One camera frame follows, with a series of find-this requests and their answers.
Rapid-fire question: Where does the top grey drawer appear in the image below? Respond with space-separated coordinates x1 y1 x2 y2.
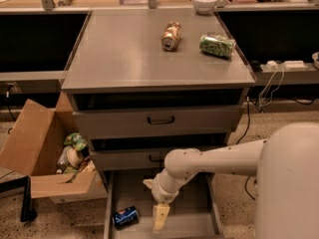
74 106 241 139

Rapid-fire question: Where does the white power strip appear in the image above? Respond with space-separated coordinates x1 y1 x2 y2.
265 61 307 72

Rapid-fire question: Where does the black chair leg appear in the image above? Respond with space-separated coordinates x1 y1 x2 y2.
0 176 37 222

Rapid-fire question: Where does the brown cardboard box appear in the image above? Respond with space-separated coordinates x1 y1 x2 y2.
0 94 107 203

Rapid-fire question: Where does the orange soda can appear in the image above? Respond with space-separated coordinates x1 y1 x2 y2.
161 22 181 51

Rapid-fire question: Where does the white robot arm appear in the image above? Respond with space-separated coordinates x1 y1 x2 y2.
144 122 319 239

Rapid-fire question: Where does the middle grey drawer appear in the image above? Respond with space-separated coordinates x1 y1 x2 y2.
90 148 171 170

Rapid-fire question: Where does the white bowl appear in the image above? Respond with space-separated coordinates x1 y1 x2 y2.
191 0 218 14

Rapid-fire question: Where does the bottom grey drawer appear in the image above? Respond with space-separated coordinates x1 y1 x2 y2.
104 168 224 239

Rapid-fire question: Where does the grey drawer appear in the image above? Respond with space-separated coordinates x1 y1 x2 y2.
104 168 224 239
90 148 171 170
74 106 241 139

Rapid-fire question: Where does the black power cable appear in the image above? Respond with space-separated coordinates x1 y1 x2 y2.
234 97 257 201

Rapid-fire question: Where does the green soda can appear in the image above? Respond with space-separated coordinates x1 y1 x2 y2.
199 33 236 58

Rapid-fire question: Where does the green chip bag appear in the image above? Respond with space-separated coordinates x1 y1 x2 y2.
64 132 88 151

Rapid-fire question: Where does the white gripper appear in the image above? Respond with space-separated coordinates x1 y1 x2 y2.
143 178 179 233

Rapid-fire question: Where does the blue pepsi can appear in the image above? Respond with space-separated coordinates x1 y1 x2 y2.
112 206 139 229

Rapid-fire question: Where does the grey drawer cabinet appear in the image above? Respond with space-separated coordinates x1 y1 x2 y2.
60 7 257 183

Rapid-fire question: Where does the white round object in box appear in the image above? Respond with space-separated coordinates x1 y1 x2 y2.
67 147 84 168

